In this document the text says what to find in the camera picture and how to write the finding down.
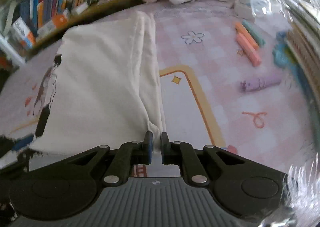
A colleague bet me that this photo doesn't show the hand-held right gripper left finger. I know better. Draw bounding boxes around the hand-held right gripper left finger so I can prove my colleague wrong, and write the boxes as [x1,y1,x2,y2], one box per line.
[67,131,154,188]

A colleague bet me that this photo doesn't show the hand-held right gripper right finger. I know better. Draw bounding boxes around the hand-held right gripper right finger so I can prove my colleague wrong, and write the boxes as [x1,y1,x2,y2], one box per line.
[160,132,247,186]

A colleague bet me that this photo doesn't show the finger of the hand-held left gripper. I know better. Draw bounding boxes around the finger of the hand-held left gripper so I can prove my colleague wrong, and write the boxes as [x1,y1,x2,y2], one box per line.
[11,134,34,152]
[34,108,51,138]

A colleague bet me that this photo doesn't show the cream printed T-shirt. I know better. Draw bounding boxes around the cream printed T-shirt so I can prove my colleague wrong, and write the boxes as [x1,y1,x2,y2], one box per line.
[30,11,167,158]

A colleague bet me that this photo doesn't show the white wooden bookshelf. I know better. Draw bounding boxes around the white wooden bookshelf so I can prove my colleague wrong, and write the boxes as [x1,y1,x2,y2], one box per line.
[0,0,141,68]

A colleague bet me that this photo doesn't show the pink checked cartoon desk mat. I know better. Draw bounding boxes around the pink checked cartoon desk mat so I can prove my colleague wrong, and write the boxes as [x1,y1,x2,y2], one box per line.
[0,0,316,178]

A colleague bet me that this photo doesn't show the tall white orange box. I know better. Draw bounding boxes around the tall white orange box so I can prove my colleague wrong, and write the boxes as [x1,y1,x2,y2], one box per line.
[11,17,37,49]

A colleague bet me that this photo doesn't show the flat white orange box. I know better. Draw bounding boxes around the flat white orange box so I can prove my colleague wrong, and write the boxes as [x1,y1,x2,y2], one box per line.
[37,8,72,38]

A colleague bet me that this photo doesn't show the purple stick bundle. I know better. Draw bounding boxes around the purple stick bundle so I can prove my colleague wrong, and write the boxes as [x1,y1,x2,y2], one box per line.
[240,74,282,93]

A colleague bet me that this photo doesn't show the small white case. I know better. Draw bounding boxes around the small white case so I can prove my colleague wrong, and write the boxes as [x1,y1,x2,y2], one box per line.
[71,2,90,16]

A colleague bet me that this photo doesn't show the salmon pink stick bundle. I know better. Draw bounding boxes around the salmon pink stick bundle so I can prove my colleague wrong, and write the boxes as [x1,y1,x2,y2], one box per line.
[236,33,262,67]

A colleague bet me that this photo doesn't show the orange stick bundle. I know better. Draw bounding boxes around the orange stick bundle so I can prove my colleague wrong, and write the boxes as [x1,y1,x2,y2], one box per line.
[235,22,259,50]

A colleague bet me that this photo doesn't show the green stick bundle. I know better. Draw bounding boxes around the green stick bundle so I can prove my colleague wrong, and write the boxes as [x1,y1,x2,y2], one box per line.
[241,19,266,47]

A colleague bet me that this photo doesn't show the blue plastic toy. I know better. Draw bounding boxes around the blue plastic toy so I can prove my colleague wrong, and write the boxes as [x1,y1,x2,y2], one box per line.
[272,31,296,68]

